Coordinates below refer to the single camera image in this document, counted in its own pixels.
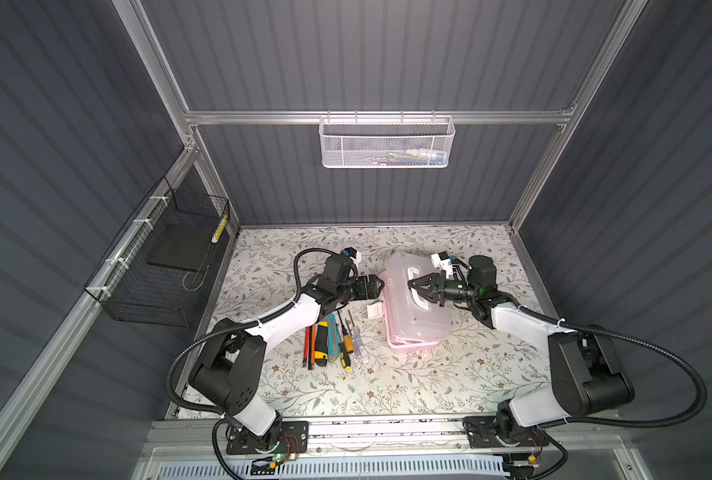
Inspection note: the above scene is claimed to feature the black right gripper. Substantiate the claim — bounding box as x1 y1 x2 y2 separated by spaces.
409 273 478 307

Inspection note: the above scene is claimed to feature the clear tool box lid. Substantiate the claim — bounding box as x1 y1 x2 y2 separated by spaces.
380 252 452 353

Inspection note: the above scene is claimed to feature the red hex key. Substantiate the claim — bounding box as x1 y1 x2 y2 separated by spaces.
303 326 311 368

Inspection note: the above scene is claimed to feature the yellow black utility knife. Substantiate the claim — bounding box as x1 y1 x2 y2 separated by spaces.
313 320 329 367

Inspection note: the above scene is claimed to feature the pink tool box base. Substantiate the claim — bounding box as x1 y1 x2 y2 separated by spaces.
386 312 452 353

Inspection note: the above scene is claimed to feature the orange hex key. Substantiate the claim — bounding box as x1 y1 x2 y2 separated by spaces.
307 324 317 370

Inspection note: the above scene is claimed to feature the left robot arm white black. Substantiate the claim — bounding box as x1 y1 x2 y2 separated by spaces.
188 248 385 443

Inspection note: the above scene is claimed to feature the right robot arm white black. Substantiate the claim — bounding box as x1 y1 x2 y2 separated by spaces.
408 255 635 446

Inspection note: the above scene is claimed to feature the white latch of tool box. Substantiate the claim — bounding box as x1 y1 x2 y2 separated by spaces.
367 301 385 320

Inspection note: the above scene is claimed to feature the teal utility knife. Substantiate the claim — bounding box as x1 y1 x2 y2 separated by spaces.
327 313 340 362

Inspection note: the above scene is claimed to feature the yellow tube in black basket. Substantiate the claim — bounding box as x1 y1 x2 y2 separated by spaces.
211 215 228 244

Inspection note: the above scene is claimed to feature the black pad in basket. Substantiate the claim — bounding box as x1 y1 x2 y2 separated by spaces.
146 224 214 272

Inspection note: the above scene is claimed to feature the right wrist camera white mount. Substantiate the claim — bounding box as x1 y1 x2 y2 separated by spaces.
431 251 456 279

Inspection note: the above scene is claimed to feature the clear handled screwdriver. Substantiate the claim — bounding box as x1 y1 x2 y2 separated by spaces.
348 310 364 359

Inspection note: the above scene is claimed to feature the yellow handled screwdriver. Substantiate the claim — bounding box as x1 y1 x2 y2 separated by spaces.
338 312 353 371

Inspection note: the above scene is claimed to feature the white wire mesh basket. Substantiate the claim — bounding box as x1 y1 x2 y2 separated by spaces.
318 120 456 169

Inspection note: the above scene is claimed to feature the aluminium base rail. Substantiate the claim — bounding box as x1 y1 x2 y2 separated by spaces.
142 413 625 457

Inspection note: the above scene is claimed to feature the left black corrugated cable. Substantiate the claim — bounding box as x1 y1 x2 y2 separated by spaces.
165 247 339 416

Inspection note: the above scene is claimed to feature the black corrugated cable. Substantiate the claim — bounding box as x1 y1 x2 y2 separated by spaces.
165 247 339 416
499 290 709 430

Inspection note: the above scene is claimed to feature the black wire basket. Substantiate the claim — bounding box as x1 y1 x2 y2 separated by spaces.
85 182 231 327

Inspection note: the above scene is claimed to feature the horizontal aluminium frame bar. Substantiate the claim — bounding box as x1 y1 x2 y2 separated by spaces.
184 110 573 126

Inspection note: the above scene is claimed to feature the right black corrugated cable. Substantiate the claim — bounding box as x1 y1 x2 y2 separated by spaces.
499 290 709 430

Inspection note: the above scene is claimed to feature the aluminium corner frame post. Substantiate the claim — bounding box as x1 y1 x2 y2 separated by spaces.
112 0 241 233

